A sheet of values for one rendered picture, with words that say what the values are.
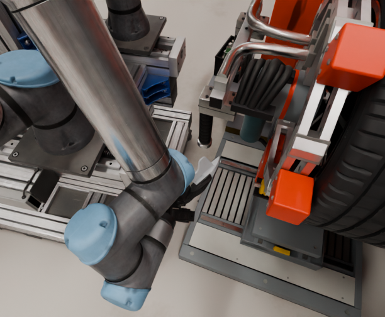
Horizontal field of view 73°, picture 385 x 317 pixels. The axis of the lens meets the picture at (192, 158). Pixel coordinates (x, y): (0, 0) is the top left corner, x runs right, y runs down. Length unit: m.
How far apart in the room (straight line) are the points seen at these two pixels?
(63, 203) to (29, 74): 0.90
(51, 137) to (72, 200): 0.72
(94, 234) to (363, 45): 0.46
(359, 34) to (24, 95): 0.59
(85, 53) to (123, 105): 0.07
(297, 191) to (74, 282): 1.19
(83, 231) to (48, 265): 1.19
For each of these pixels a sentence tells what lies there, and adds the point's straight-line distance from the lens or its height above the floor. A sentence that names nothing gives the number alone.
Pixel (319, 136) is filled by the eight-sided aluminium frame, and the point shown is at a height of 0.98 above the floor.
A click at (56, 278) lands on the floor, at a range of 1.54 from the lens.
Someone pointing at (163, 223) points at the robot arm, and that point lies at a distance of 0.50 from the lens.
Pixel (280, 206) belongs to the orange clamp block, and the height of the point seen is 0.88.
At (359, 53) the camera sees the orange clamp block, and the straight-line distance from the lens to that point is 0.48.
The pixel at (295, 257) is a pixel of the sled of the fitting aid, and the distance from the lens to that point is 1.32.
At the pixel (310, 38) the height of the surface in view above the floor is 1.01.
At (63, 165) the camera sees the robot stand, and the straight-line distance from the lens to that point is 0.73.
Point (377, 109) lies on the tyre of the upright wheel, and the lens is 0.51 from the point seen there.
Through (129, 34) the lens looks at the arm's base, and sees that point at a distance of 1.03.
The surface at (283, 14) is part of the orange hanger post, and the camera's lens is 1.20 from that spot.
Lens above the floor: 1.38
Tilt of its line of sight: 58 degrees down
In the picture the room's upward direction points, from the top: straight up
